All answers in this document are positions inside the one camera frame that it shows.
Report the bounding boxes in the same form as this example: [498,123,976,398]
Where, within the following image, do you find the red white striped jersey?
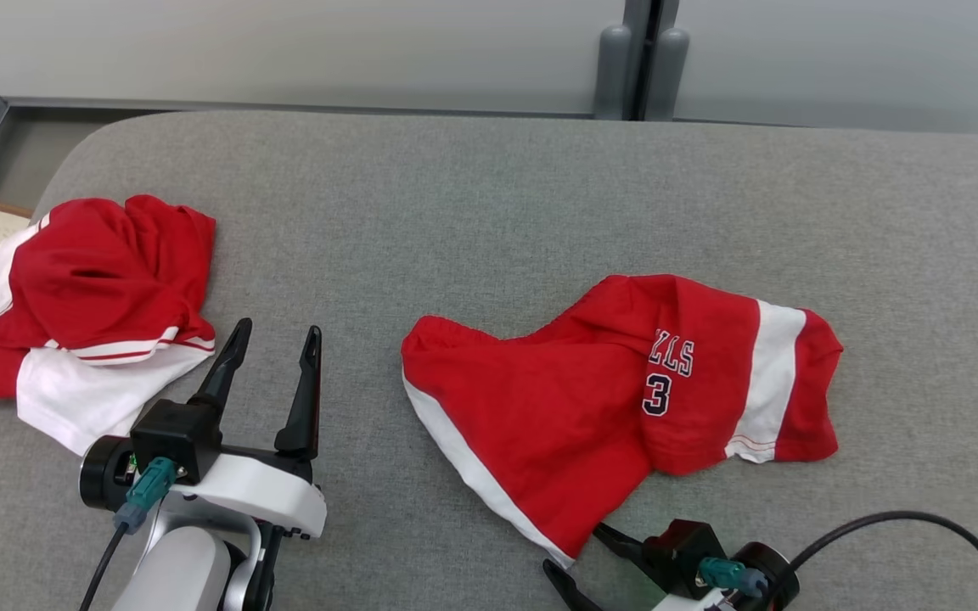
[0,194,218,457]

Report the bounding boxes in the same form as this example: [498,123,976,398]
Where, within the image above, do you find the red shorts with navy number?
[401,273,845,568]

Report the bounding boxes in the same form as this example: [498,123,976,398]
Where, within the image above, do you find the black cable with teal plug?
[697,511,978,611]
[80,457,178,611]

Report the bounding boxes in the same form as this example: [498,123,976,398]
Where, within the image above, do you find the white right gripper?
[542,522,800,611]

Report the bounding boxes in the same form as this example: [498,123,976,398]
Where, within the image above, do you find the grey partition post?
[593,0,691,121]

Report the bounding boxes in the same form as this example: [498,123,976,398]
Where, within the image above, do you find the grey wall base rail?
[5,96,597,118]

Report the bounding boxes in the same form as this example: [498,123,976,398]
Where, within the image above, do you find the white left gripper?
[80,318,327,540]

